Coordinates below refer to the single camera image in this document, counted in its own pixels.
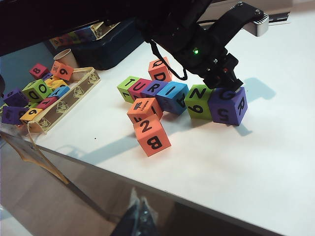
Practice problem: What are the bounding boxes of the orange block F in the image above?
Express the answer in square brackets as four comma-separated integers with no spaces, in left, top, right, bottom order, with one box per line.
[127,97,163,123]

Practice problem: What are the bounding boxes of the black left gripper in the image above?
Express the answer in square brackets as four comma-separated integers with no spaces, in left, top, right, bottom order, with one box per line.
[172,31,243,94]

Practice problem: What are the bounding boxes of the orange block B C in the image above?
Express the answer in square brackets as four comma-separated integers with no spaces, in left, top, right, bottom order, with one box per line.
[132,118,172,157]

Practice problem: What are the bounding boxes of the brown paper bag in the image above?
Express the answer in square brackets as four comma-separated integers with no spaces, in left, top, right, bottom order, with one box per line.
[0,121,71,185]

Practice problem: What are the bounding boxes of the blue block Y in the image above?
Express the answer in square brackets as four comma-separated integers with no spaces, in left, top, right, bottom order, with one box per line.
[51,86,71,99]

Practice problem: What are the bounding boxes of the orange block Q D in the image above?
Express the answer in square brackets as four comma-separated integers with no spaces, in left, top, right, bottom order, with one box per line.
[148,57,172,83]

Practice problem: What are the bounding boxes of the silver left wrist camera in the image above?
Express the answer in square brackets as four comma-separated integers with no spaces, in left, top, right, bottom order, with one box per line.
[209,1,270,49]

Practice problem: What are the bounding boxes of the patterned cardboard tray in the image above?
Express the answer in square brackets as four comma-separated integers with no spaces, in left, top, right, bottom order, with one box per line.
[0,66,101,135]

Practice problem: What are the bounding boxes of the magenta block 1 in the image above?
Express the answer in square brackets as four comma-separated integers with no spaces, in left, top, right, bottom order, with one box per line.
[36,96,60,110]

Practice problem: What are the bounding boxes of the purple block G R 5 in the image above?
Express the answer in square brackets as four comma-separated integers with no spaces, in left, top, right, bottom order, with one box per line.
[208,86,248,126]

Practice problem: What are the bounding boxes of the green block N J 9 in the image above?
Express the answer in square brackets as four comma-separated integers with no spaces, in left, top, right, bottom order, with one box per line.
[184,85,214,120]

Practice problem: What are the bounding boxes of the magenta block 8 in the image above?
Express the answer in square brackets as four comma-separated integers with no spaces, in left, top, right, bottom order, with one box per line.
[29,63,50,80]

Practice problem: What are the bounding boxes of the orange block 6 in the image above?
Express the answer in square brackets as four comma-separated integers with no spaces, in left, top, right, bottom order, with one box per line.
[51,60,74,81]

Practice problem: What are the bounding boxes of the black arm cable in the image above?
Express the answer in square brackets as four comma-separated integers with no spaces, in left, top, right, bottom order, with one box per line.
[147,39,189,81]

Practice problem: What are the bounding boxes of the patterned block packaging box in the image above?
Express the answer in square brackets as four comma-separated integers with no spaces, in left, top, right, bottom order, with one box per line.
[49,21,121,46]

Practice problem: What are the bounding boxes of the magenta block P U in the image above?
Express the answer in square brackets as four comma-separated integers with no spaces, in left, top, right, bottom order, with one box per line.
[129,78,155,103]

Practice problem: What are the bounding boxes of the purple letter block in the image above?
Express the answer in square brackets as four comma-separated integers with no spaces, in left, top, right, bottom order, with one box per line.
[141,82,168,99]

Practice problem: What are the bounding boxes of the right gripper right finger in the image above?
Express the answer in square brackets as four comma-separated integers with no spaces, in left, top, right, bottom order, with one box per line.
[140,196,159,236]

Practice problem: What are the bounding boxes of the yellow foam block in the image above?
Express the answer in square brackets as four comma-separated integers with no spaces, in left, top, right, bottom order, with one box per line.
[45,77,68,89]

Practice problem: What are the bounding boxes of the green block O D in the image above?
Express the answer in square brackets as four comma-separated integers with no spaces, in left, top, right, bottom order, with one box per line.
[21,79,54,103]

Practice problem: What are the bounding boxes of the green block L T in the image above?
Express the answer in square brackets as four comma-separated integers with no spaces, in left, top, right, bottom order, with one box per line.
[117,76,142,104]

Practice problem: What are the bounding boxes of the brown paper cup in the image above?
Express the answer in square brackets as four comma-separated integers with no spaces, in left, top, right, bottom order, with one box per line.
[53,48,79,69]

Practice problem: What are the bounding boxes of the yellow block 6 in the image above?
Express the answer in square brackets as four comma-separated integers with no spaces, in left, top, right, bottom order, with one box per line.
[19,108,44,121]

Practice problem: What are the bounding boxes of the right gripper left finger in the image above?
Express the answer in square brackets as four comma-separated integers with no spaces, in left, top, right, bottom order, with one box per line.
[112,188,142,236]

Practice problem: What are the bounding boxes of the dark blue plastic case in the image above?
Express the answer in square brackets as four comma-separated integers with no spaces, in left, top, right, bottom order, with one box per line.
[71,18,148,71]

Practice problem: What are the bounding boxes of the blue block fish picture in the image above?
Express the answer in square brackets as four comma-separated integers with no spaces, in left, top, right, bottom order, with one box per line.
[156,82,189,116]

